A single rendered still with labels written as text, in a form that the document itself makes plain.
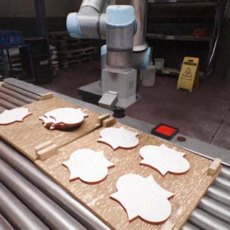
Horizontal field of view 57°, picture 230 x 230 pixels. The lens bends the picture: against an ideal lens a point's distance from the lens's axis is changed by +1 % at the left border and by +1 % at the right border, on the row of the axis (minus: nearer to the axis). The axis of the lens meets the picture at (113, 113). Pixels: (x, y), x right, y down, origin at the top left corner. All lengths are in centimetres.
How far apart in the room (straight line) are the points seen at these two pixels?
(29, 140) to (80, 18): 43
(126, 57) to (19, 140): 45
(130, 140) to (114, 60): 27
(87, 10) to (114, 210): 58
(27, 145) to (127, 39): 45
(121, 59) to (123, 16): 11
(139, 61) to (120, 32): 57
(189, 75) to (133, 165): 367
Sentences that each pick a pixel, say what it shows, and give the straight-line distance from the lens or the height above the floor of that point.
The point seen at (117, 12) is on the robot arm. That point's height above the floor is 133.
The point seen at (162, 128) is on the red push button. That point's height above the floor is 93.
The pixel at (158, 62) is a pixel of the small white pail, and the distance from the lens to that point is 528.
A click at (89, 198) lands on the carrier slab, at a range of 53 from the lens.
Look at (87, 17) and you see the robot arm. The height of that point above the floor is 132.
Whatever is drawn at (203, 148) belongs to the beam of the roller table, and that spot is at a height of 92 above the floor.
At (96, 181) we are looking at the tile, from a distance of 56.
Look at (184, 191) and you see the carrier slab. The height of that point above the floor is 94.
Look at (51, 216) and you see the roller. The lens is 54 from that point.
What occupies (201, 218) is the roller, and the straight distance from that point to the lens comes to 56.
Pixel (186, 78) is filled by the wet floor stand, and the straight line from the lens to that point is 423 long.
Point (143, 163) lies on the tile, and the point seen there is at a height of 94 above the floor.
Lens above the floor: 132
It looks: 25 degrees down
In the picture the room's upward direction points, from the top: straight up
